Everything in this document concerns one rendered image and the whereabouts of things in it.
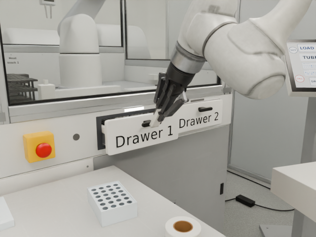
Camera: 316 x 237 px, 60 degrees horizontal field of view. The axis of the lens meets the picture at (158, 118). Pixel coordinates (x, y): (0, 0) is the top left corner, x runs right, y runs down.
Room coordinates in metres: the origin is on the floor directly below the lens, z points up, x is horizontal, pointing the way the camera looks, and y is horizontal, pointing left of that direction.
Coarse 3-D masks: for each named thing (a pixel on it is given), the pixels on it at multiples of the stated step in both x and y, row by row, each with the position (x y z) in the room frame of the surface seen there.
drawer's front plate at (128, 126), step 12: (108, 120) 0.81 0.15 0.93; (120, 120) 0.83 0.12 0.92; (132, 120) 0.85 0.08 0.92; (144, 120) 0.88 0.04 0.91; (168, 120) 0.95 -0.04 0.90; (108, 132) 0.80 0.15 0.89; (120, 132) 0.83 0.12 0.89; (132, 132) 0.85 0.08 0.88; (144, 132) 0.88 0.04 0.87; (168, 132) 0.95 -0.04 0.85; (108, 144) 0.80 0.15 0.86; (120, 144) 0.83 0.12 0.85; (132, 144) 0.85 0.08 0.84; (144, 144) 0.88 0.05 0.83
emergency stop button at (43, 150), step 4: (40, 144) 0.68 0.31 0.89; (44, 144) 0.69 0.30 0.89; (48, 144) 0.70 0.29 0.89; (36, 148) 0.68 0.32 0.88; (40, 148) 0.68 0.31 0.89; (44, 148) 0.68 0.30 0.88; (48, 148) 0.69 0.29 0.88; (36, 152) 0.68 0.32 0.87; (40, 152) 0.68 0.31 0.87; (44, 152) 0.68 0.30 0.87; (48, 152) 0.69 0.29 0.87; (40, 156) 0.68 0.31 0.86; (44, 156) 0.68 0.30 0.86
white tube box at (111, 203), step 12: (96, 192) 0.61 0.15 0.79; (108, 192) 0.61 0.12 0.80; (120, 192) 0.61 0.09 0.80; (96, 204) 0.55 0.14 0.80; (108, 204) 0.56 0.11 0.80; (120, 204) 0.56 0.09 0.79; (132, 204) 0.55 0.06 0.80; (96, 216) 0.56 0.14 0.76; (108, 216) 0.53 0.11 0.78; (120, 216) 0.54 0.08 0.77; (132, 216) 0.55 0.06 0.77
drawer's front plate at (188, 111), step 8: (184, 104) 1.08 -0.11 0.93; (192, 104) 1.09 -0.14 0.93; (200, 104) 1.12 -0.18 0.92; (208, 104) 1.15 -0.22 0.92; (216, 104) 1.19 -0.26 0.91; (184, 112) 1.07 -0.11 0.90; (192, 112) 1.10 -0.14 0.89; (200, 112) 1.12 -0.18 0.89; (208, 112) 1.15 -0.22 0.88; (192, 120) 1.10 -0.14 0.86; (200, 120) 1.13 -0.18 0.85; (216, 120) 1.19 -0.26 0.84; (184, 128) 1.07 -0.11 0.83; (192, 128) 1.10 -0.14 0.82
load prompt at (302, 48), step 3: (297, 45) 1.41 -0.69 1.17; (300, 45) 1.41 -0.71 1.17; (303, 45) 1.40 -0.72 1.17; (306, 45) 1.40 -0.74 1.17; (309, 45) 1.40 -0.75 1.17; (312, 45) 1.40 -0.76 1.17; (315, 45) 1.40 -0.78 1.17; (300, 48) 1.39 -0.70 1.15; (303, 48) 1.39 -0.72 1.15; (306, 48) 1.39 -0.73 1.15; (309, 48) 1.39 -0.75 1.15; (312, 48) 1.39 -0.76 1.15; (315, 48) 1.39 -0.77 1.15; (300, 51) 1.38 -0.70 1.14; (303, 51) 1.38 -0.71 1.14; (306, 51) 1.38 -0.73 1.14; (309, 51) 1.38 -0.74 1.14; (312, 51) 1.38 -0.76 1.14; (315, 51) 1.38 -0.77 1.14
